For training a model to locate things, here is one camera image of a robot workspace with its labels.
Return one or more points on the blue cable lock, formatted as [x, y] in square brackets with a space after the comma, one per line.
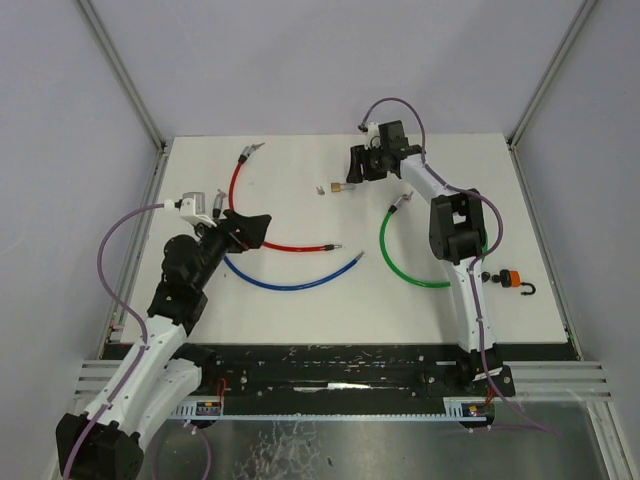
[219, 201]

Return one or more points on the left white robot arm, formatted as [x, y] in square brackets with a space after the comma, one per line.
[108, 440]

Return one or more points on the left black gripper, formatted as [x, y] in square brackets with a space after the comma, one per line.
[253, 230]

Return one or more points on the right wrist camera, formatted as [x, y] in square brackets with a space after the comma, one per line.
[372, 135]

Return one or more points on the orange black padlock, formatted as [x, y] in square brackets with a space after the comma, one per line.
[512, 279]

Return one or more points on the green cable lock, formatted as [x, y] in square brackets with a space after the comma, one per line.
[393, 208]

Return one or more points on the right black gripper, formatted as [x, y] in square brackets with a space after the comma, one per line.
[358, 156]

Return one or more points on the brass padlock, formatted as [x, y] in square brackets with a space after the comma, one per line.
[337, 187]

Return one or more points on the red cable lock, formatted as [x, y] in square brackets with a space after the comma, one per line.
[294, 249]

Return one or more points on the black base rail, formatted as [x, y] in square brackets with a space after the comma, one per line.
[345, 380]

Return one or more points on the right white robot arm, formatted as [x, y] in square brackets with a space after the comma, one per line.
[457, 237]

